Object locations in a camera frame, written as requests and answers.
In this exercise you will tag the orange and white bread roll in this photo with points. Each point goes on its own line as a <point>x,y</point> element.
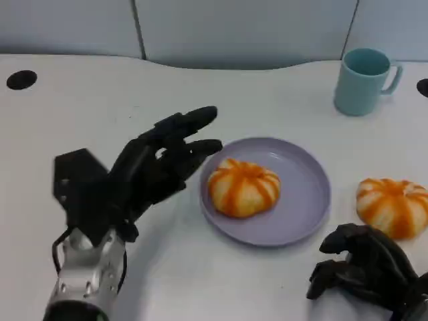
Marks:
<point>391,205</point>
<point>244,189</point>

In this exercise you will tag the pale green mug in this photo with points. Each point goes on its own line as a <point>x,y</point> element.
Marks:
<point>359,90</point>

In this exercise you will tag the lilac plate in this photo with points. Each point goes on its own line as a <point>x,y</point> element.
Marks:
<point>301,200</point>

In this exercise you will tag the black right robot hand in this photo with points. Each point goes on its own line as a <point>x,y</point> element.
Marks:
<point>374,267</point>

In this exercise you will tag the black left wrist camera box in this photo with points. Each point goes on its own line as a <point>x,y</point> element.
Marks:
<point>80,187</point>

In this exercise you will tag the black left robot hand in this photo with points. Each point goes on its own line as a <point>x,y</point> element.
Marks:
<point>150,167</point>

